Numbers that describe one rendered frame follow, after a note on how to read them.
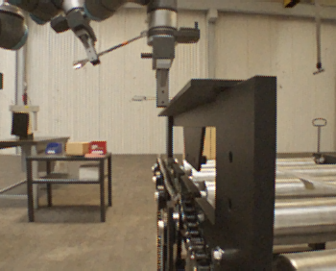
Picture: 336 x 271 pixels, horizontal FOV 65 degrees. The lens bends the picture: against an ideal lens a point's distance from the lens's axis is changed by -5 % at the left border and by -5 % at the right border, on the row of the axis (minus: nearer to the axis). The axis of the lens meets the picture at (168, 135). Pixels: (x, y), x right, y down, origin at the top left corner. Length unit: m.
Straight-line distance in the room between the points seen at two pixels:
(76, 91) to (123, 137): 2.59
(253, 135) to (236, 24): 12.01
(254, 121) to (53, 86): 11.45
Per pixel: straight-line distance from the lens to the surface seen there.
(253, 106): 0.30
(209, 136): 8.36
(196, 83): 0.37
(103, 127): 11.09
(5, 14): 1.19
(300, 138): 12.76
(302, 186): 1.08
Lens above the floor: 1.10
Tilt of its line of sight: 2 degrees down
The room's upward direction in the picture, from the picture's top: straight up
